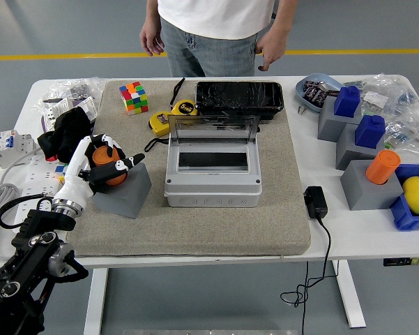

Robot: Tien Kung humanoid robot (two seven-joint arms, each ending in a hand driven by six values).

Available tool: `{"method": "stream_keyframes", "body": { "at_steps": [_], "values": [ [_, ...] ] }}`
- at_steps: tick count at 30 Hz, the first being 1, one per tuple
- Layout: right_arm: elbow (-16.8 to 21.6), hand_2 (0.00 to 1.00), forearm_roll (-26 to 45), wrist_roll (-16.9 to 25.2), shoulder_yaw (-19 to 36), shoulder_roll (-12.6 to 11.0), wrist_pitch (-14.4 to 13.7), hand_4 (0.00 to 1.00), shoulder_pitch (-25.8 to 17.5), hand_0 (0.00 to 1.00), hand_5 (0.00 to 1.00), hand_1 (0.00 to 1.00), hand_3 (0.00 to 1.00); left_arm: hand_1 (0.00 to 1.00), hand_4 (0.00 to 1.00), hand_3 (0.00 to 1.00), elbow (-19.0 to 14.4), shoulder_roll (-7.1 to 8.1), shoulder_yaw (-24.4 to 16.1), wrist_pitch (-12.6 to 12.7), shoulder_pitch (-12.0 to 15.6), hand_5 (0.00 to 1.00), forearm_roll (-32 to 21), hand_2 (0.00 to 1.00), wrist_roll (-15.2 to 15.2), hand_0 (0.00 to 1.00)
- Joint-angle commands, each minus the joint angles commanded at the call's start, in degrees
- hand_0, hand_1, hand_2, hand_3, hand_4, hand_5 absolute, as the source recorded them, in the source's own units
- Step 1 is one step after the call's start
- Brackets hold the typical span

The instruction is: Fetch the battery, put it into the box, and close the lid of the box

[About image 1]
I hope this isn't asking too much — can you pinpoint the person's left hand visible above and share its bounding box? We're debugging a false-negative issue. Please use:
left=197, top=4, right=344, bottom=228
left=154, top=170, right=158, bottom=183
left=256, top=32, right=289, bottom=73

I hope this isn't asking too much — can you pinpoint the person's right hand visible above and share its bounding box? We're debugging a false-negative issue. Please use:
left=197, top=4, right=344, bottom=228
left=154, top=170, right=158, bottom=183
left=139, top=23, right=166, bottom=58

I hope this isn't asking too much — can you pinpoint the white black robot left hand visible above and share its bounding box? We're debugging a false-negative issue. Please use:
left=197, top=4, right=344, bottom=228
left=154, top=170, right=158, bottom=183
left=52, top=133, right=146, bottom=207

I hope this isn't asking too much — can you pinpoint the orange cylinder battery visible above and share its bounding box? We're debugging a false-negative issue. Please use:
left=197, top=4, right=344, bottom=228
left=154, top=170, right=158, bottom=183
left=91, top=145, right=128, bottom=187
left=365, top=149, right=402, bottom=186

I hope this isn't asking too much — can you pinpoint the grey block with round hole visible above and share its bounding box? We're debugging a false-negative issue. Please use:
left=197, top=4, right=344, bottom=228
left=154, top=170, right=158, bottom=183
left=340, top=159, right=404, bottom=211
left=90, top=162, right=153, bottom=220

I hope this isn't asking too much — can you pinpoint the smoked transparent box lid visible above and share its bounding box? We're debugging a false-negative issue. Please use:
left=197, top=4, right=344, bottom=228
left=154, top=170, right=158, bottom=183
left=167, top=113, right=262, bottom=144

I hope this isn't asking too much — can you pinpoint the light grey electrical box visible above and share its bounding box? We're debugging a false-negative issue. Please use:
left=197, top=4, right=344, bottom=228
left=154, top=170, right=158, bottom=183
left=164, top=141, right=263, bottom=209

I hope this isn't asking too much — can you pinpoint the stickerless colourful puzzle cube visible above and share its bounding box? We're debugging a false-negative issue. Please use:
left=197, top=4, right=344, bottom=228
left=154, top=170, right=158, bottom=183
left=54, top=162, right=73, bottom=184

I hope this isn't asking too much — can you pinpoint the white power strip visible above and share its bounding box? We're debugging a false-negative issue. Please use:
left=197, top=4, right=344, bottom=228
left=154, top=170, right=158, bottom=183
left=13, top=155, right=68, bottom=234

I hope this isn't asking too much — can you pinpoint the black cloth glove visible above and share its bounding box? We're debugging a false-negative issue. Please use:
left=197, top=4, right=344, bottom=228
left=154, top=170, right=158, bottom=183
left=37, top=106, right=93, bottom=164

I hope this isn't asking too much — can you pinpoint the blue-grey shallow bowl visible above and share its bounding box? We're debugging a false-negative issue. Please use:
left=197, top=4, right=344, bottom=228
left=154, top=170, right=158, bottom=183
left=295, top=73, right=344, bottom=114

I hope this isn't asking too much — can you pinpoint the black plastic tray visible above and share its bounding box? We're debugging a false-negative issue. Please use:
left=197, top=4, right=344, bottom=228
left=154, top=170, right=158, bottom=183
left=195, top=81, right=285, bottom=123

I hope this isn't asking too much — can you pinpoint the person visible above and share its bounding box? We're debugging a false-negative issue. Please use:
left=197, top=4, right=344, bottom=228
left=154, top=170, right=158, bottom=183
left=139, top=0, right=299, bottom=78

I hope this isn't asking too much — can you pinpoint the white-edged colourful puzzle cube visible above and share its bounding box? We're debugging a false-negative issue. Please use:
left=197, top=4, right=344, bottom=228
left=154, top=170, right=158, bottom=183
left=119, top=81, right=150, bottom=115

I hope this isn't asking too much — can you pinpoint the black table control panel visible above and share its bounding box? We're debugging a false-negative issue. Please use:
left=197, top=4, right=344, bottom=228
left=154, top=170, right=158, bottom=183
left=383, top=257, right=419, bottom=268

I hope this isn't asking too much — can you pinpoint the brown silver packet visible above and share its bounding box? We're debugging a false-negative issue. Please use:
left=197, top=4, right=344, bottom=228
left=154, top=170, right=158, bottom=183
left=317, top=82, right=341, bottom=98

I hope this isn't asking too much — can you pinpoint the yellow tape measure 5m label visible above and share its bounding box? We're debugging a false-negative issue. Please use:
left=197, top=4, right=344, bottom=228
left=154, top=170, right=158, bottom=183
left=169, top=77, right=199, bottom=117

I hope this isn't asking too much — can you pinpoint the white breaker on purple card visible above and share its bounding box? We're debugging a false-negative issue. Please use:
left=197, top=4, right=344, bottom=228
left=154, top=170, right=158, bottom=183
left=40, top=96, right=99, bottom=132

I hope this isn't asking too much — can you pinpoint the white blue circuit breaker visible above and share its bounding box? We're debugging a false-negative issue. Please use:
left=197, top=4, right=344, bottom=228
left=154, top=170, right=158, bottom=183
left=0, top=128, right=36, bottom=170

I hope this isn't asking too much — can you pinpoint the white table leg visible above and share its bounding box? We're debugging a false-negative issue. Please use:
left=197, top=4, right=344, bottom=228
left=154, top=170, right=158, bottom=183
left=331, top=260, right=367, bottom=329
left=83, top=267, right=109, bottom=335

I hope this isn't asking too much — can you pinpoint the yellow tape measure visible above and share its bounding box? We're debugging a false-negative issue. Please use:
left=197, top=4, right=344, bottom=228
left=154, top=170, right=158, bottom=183
left=144, top=111, right=172, bottom=153

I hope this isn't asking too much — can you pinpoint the blue stepped block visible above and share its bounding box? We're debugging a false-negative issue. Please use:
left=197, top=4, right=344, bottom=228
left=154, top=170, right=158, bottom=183
left=334, top=85, right=362, bottom=118
left=354, top=114, right=386, bottom=149

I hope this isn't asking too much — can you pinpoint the clear bag of screws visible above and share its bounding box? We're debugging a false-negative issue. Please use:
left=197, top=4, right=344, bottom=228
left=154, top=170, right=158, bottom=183
left=40, top=77, right=107, bottom=105

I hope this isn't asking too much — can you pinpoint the grey holder block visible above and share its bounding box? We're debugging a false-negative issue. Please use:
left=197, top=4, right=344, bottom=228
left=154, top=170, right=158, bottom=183
left=335, top=122, right=386, bottom=171
left=317, top=96, right=363, bottom=142

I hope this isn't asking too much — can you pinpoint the blue plastic bin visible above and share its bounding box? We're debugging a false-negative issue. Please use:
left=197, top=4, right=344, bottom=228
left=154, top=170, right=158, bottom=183
left=390, top=163, right=419, bottom=232

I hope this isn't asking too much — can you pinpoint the clear bag of parts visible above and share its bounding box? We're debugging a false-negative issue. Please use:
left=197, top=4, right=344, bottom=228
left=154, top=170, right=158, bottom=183
left=383, top=114, right=419, bottom=165
left=344, top=73, right=419, bottom=118

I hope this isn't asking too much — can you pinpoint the yellow lemon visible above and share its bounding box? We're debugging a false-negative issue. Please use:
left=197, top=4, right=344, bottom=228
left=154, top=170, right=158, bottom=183
left=403, top=176, right=419, bottom=216

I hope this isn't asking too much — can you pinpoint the grey-brown fabric mat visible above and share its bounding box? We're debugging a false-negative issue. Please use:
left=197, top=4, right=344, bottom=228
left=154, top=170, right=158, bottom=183
left=66, top=80, right=313, bottom=258

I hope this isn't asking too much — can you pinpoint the black power adapter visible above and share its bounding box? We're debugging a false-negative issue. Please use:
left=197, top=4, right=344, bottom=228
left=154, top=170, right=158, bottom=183
left=303, top=186, right=329, bottom=220

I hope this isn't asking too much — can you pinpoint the black adapter cord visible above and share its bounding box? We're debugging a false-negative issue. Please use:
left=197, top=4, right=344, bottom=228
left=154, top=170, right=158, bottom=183
left=280, top=216, right=340, bottom=335

